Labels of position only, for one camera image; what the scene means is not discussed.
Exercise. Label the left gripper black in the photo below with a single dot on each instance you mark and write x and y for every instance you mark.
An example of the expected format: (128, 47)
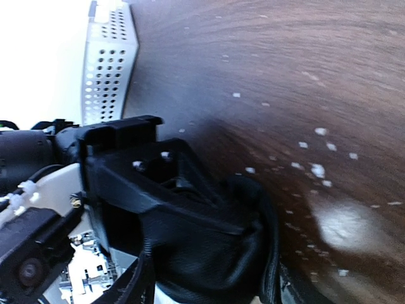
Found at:
(126, 174)

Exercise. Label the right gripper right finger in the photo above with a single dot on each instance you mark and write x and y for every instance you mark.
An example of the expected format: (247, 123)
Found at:
(296, 288)

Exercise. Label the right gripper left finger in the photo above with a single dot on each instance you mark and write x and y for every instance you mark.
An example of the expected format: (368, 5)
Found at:
(136, 285)

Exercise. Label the black necktie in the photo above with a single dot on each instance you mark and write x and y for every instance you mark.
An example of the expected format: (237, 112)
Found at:
(197, 265)

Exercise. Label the white perforated plastic basket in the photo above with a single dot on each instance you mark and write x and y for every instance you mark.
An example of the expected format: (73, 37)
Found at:
(111, 49)

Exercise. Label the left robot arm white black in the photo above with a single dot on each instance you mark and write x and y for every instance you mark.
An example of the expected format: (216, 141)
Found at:
(24, 152)

